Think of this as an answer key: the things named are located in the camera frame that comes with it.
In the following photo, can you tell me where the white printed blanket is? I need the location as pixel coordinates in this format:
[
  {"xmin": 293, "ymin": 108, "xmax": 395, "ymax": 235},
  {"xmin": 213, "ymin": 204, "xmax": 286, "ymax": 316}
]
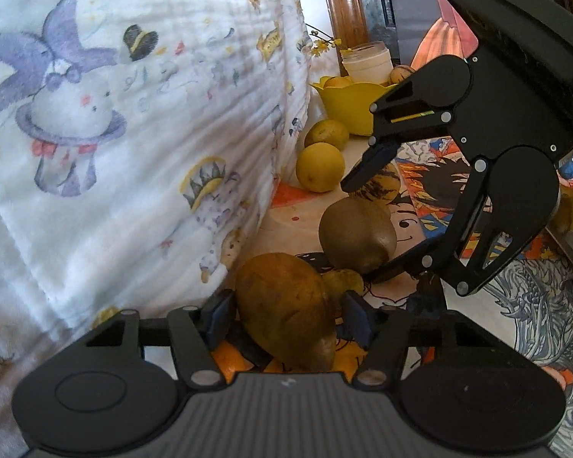
[{"xmin": 0, "ymin": 0, "xmax": 311, "ymax": 440}]

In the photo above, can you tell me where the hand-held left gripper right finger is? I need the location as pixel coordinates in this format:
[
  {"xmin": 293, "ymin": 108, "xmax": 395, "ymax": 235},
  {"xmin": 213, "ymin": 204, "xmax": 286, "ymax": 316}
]
[{"xmin": 340, "ymin": 290, "xmax": 496, "ymax": 390}]

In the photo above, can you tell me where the yellow flower twig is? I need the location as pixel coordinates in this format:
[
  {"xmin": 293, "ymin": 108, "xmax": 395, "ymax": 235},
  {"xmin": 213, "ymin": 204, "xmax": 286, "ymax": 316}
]
[{"xmin": 306, "ymin": 23, "xmax": 354, "ymax": 58}]

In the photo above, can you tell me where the brown wooden frame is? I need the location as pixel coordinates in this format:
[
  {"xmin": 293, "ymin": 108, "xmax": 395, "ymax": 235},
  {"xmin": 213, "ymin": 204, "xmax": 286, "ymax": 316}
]
[{"xmin": 317, "ymin": 0, "xmax": 369, "ymax": 51}]

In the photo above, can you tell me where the yellow plastic bowl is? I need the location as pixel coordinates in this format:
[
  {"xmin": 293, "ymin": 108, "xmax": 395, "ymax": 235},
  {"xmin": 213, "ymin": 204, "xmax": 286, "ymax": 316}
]
[{"xmin": 310, "ymin": 75, "xmax": 402, "ymax": 137}]

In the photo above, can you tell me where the orange wall poster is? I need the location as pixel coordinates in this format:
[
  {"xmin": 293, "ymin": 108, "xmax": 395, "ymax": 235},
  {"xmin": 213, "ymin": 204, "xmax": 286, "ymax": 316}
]
[{"xmin": 411, "ymin": 0, "xmax": 478, "ymax": 72}]

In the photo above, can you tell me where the white plastic jar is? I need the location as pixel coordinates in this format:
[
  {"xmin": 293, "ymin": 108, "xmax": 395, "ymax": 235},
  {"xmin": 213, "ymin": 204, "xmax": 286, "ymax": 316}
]
[{"xmin": 340, "ymin": 42, "xmax": 393, "ymax": 83}]

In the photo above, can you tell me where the large brown potato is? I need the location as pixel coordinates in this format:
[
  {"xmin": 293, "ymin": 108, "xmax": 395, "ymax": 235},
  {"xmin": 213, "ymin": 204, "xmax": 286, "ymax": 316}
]
[{"xmin": 235, "ymin": 253, "xmax": 339, "ymax": 372}]

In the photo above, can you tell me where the large brown kiwi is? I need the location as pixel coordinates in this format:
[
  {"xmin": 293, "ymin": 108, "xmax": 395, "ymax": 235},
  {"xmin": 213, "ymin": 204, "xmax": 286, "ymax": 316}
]
[{"xmin": 318, "ymin": 197, "xmax": 398, "ymax": 275}]

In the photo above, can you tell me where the yellow lemon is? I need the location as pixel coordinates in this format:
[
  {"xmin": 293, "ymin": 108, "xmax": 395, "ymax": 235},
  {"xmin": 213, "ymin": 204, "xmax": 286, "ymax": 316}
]
[
  {"xmin": 321, "ymin": 75, "xmax": 359, "ymax": 89},
  {"xmin": 304, "ymin": 119, "xmax": 350, "ymax": 151},
  {"xmin": 549, "ymin": 186, "xmax": 573, "ymax": 234},
  {"xmin": 295, "ymin": 142, "xmax": 345, "ymax": 194}
]

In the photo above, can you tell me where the small tan striped melon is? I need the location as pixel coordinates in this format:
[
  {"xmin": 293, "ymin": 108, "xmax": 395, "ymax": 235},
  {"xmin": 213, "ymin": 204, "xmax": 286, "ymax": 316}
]
[{"xmin": 321, "ymin": 268, "xmax": 365, "ymax": 303}]

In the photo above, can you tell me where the small orange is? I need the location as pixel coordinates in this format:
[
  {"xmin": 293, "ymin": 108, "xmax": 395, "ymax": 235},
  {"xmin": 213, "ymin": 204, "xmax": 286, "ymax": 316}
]
[{"xmin": 215, "ymin": 341, "xmax": 254, "ymax": 382}]

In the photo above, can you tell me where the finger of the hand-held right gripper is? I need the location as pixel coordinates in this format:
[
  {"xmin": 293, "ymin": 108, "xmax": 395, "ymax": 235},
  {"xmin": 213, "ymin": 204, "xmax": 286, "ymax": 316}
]
[
  {"xmin": 340, "ymin": 54, "xmax": 474, "ymax": 195},
  {"xmin": 369, "ymin": 157, "xmax": 550, "ymax": 297}
]

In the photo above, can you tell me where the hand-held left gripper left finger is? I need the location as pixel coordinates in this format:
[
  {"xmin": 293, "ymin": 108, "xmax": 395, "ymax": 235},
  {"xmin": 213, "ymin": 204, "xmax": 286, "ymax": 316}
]
[{"xmin": 83, "ymin": 289, "xmax": 237, "ymax": 390}]

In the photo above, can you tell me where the colourful cartoon table cover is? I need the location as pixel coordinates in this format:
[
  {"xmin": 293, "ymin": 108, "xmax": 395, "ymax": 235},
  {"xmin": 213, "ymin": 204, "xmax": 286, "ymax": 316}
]
[{"xmin": 262, "ymin": 136, "xmax": 573, "ymax": 458}]

